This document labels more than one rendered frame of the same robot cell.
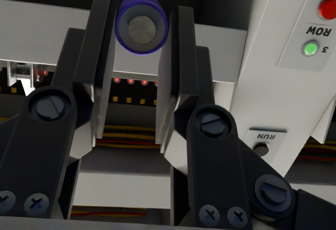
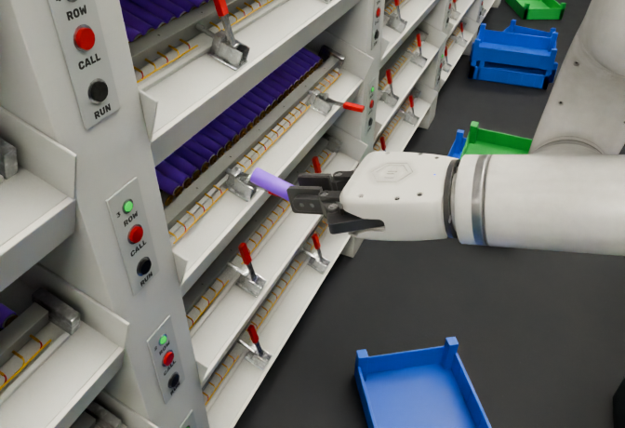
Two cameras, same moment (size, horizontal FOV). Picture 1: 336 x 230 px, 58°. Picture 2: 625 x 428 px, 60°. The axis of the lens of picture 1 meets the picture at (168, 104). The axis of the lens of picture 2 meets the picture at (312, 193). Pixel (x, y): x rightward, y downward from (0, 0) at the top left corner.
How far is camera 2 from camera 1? 60 cm
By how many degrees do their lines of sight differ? 102
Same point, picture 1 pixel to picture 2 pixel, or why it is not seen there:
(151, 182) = not seen: outside the picture
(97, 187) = not seen: outside the picture
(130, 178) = not seen: outside the picture
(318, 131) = (67, 156)
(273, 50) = (143, 183)
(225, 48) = (156, 155)
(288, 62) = (132, 186)
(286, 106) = (105, 153)
